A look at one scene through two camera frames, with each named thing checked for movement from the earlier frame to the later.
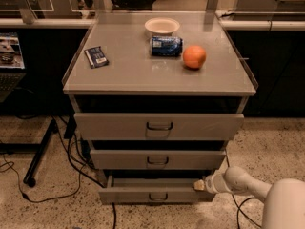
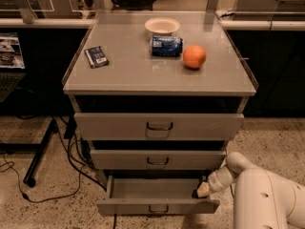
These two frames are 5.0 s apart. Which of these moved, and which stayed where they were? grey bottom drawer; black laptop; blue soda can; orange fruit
Moved: grey bottom drawer
Stayed: blue soda can; orange fruit; black laptop
